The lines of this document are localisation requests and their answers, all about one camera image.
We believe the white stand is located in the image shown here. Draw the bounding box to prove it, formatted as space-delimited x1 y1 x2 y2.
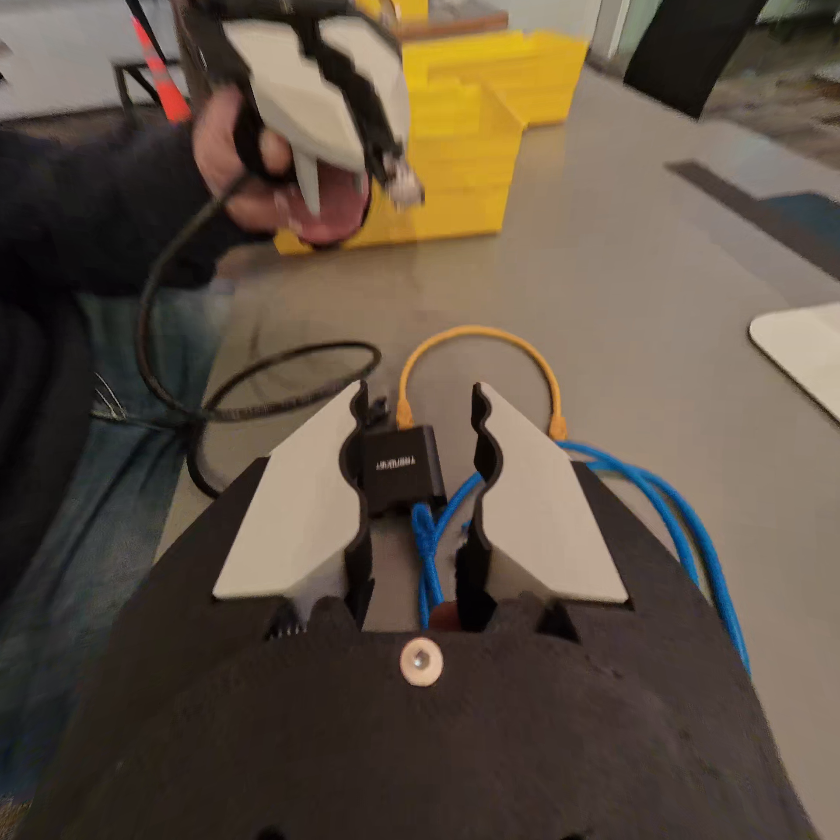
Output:
748 302 840 422

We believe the yellow divided plastic bin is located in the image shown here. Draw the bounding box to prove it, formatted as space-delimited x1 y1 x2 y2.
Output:
272 82 528 256

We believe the person's left hand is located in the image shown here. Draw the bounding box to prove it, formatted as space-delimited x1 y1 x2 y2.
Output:
192 85 373 249

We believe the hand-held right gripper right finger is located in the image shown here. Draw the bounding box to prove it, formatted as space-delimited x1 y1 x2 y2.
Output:
455 381 631 632

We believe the black office chair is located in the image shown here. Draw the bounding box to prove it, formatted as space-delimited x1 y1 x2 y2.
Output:
622 0 769 119

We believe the person's left forearm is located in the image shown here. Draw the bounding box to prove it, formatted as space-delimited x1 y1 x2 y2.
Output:
0 125 277 296

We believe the black ethernet cable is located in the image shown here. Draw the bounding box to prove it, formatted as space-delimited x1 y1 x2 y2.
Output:
134 151 427 500

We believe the orange traffic cone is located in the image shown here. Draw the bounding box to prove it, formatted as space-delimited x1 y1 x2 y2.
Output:
128 13 193 124

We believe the yellow ethernet cable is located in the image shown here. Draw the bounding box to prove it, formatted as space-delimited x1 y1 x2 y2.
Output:
395 325 568 442

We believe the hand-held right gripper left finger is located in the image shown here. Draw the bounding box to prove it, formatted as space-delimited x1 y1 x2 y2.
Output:
212 381 376 626

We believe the blue ethernet cable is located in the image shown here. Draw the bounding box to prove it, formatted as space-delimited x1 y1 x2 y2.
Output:
410 441 752 677

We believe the black ethernet splitter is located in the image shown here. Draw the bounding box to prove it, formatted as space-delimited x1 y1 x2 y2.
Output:
357 425 448 519

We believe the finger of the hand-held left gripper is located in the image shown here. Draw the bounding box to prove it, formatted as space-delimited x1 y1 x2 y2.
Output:
320 15 412 153
222 17 370 178

